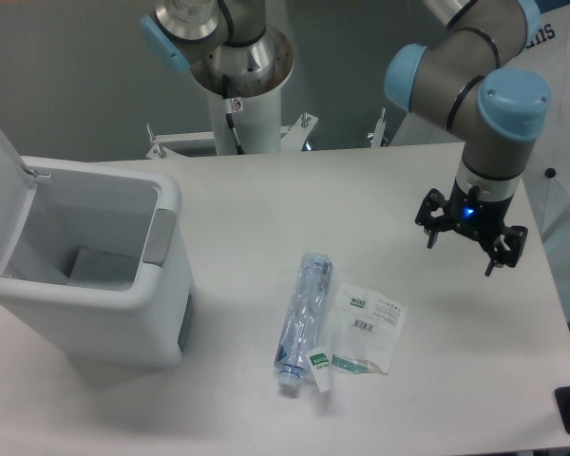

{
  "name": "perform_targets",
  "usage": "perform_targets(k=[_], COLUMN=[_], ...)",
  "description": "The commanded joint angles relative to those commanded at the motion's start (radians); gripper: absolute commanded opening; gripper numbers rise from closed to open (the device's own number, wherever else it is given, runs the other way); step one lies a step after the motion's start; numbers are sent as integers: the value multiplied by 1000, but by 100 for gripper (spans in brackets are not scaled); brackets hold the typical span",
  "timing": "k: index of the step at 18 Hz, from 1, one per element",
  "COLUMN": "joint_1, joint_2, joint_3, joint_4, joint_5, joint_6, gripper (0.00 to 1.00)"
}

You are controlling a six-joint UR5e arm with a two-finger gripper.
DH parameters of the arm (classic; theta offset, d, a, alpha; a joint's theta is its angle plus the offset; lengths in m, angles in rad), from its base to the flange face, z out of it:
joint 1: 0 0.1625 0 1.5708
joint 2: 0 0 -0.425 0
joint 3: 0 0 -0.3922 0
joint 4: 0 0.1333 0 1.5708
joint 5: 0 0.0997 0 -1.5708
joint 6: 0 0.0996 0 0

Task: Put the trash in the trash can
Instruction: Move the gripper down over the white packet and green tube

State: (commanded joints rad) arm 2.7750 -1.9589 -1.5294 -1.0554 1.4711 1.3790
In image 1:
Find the white superior umbrella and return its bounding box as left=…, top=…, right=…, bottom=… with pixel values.
left=389, top=0, right=570, bottom=243

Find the white metal base frame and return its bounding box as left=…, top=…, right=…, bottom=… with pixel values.
left=144, top=107, right=389, bottom=161

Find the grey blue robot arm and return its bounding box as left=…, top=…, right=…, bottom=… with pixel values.
left=140, top=1, right=551, bottom=269

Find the white trash can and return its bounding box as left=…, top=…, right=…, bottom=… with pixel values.
left=0, top=129, right=194, bottom=369

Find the clear plastic wrapper bag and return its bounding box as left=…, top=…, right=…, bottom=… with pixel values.
left=306, top=281, right=408, bottom=393

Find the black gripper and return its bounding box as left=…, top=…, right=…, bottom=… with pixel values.
left=414, top=182, right=527, bottom=276

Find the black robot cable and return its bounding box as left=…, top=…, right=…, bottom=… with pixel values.
left=219, top=73, right=245, bottom=156

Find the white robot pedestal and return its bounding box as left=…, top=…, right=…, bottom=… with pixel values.
left=188, top=26, right=295, bottom=156

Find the crushed clear plastic bottle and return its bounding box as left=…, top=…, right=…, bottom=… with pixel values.
left=274, top=252, right=333, bottom=396

